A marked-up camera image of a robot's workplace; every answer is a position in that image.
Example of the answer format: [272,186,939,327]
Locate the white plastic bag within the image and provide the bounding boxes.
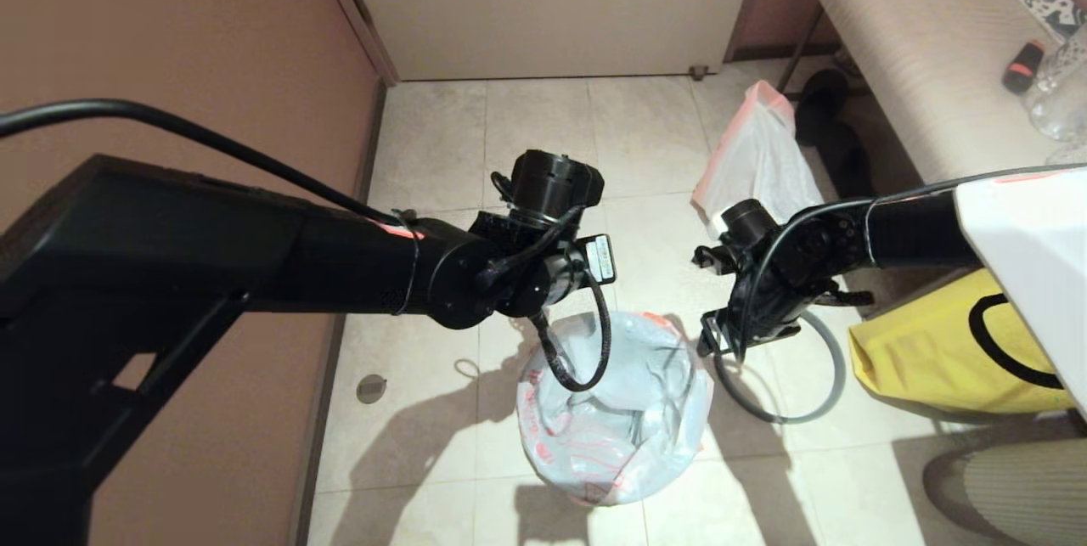
[691,79,826,239]

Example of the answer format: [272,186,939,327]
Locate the grey bin ring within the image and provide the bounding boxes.
[712,308,848,426]

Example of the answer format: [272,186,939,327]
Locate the red printed plastic bag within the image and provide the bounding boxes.
[515,310,715,508]

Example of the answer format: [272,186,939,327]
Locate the yellow bag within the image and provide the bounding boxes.
[848,266,1081,416]

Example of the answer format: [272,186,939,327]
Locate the black slipper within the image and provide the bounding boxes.
[796,70,850,148]
[819,121,877,200]

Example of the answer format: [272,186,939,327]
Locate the dark metal table leg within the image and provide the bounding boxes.
[777,7,869,96]

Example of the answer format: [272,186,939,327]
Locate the beige wood grain table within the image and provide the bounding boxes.
[807,0,1087,186]

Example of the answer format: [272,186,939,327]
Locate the white door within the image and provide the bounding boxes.
[331,0,767,82]

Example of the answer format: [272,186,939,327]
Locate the black red small device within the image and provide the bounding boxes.
[1002,40,1048,96]

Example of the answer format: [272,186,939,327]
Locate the large clear glass jar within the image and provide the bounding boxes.
[1024,20,1087,143]

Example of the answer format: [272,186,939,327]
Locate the grey ribbed round object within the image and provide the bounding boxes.
[921,437,1087,546]

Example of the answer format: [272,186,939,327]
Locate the black coiled cable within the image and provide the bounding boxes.
[530,260,613,394]

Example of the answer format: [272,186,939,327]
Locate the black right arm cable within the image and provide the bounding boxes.
[732,162,1087,362]

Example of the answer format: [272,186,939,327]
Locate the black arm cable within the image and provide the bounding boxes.
[0,98,406,226]
[732,162,1087,362]

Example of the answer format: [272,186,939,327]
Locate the thick black cable loop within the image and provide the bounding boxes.
[968,292,1064,391]

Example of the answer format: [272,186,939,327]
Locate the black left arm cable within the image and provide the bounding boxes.
[0,98,406,226]

